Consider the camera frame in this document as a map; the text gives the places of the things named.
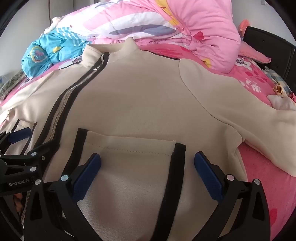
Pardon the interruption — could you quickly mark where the pink floral bed sheet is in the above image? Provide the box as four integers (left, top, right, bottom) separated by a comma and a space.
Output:
0, 42, 296, 241

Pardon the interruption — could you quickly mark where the white small cloth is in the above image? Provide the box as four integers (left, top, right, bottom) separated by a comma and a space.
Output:
268, 93, 296, 111

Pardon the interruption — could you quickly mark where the blue checkered cloth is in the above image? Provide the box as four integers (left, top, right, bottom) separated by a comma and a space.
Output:
263, 67, 290, 87

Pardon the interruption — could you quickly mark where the tan crumpled cloth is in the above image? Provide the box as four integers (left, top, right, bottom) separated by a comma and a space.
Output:
272, 83, 293, 96

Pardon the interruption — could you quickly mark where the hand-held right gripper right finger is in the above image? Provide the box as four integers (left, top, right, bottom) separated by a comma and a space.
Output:
194, 151, 271, 241

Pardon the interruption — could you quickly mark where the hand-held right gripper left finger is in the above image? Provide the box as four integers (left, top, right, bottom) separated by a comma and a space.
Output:
23, 152, 102, 241

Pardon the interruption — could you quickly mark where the cream zip jacket black trim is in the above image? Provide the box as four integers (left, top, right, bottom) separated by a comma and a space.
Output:
0, 37, 296, 241

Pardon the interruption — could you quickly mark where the pink printed quilt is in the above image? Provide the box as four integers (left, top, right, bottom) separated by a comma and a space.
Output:
59, 0, 242, 74

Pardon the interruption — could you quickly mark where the grey patterned cloth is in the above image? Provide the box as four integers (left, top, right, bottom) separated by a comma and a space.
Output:
0, 69, 28, 100

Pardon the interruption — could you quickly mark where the white fuzzy blanket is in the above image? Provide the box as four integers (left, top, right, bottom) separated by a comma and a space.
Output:
49, 16, 68, 31

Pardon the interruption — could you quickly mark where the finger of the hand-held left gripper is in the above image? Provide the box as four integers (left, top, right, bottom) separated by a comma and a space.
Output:
0, 140, 61, 173
0, 127, 32, 154

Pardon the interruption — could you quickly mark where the blue printed quilt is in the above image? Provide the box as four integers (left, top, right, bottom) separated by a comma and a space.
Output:
21, 25, 99, 78

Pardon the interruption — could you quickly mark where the pink plush pillow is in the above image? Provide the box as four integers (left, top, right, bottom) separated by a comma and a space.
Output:
238, 20, 271, 65

